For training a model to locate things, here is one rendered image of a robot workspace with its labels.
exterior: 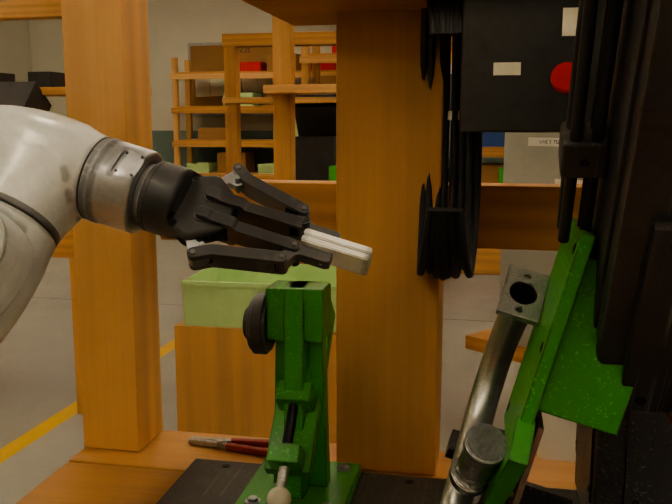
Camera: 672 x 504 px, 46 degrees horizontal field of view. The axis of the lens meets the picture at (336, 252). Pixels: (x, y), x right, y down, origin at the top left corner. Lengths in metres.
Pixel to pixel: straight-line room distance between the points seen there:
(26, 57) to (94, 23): 11.52
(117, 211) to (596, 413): 0.49
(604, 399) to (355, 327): 0.46
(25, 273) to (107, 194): 0.11
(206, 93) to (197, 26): 0.92
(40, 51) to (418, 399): 11.81
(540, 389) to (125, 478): 0.65
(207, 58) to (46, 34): 2.49
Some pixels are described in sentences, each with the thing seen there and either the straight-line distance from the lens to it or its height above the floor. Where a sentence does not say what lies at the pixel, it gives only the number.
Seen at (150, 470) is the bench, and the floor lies 0.88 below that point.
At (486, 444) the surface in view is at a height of 1.09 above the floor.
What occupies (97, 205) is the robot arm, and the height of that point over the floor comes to 1.28.
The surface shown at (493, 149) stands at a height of 1.11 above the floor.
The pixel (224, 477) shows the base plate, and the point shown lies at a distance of 1.10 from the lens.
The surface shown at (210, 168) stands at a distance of 10.88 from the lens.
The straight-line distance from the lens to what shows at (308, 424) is 0.97.
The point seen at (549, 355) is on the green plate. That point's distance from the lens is 0.70.
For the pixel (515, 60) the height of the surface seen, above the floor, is 1.43.
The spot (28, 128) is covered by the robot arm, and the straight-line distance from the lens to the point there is 0.87.
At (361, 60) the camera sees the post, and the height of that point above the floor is 1.44.
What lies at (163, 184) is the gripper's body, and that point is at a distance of 0.81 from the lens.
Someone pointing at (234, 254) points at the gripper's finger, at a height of 1.23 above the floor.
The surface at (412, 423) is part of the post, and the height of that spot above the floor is 0.95.
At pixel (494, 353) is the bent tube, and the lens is 0.84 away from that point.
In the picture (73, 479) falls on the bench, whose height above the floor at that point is 0.88.
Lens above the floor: 1.36
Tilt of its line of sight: 9 degrees down
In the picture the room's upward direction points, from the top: straight up
